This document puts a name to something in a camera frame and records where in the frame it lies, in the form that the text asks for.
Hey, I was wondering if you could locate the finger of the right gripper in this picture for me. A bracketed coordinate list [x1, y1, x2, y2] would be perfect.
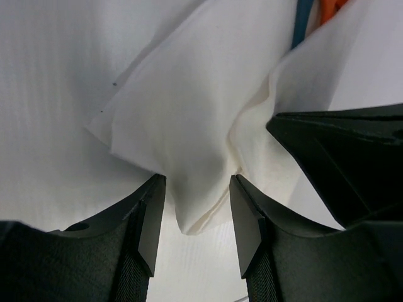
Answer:
[266, 104, 402, 227]

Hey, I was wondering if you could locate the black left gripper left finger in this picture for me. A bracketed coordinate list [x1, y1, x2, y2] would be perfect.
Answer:
[1, 174, 166, 301]

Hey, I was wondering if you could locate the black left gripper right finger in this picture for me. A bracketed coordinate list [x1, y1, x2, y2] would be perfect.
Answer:
[229, 175, 402, 301]

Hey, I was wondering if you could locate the orange plastic spoon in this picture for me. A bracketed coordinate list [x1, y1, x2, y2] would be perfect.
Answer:
[319, 0, 348, 26]

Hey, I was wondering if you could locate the blue plastic knife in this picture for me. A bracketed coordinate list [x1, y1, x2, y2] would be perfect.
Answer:
[291, 0, 314, 50]

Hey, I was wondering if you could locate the white paper napkin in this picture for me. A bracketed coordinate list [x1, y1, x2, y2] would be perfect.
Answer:
[88, 1, 371, 235]

